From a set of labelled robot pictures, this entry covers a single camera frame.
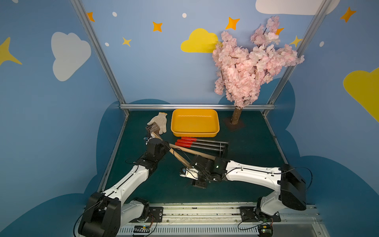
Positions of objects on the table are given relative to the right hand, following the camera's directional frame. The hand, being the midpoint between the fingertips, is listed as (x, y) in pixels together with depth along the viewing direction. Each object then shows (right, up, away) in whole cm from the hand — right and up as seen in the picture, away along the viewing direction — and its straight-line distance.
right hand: (195, 175), depth 79 cm
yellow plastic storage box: (+1, +29, +36) cm, 46 cm away
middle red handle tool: (-7, +16, +24) cm, 29 cm away
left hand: (-15, +18, +7) cm, 25 cm away
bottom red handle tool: (-3, +13, +20) cm, 24 cm away
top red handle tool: (+2, +17, +23) cm, 29 cm away
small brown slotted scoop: (-31, +25, +29) cm, 49 cm away
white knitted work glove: (-27, +31, +36) cm, 55 cm away
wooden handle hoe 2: (-22, +21, +3) cm, 31 cm away
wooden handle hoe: (-2, +10, +17) cm, 20 cm away
